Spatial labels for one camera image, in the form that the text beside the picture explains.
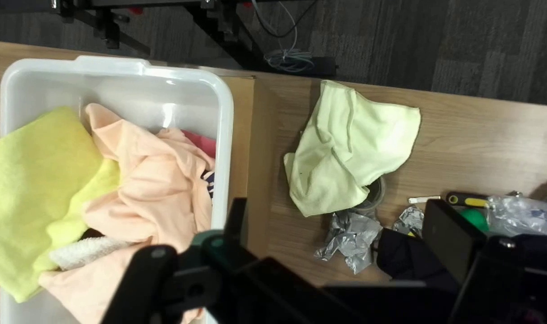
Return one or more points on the pink t-shirt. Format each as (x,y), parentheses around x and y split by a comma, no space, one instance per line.
(203,142)

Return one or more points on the yellow towel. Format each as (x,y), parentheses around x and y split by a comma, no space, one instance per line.
(48,172)

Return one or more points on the crumpled plastic bottle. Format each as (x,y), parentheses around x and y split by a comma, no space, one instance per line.
(516,214)

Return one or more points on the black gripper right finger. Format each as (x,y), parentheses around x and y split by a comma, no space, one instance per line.
(502,279)

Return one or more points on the light green towel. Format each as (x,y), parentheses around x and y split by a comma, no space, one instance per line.
(347,144)

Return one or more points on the peach t-shirt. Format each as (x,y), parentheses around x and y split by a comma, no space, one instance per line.
(162,196)

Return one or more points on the black cloth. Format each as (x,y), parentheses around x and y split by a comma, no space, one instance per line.
(408,257)

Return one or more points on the white plastic bin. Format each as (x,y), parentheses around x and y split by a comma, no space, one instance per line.
(153,97)

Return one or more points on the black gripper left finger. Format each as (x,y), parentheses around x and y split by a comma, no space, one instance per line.
(138,293)

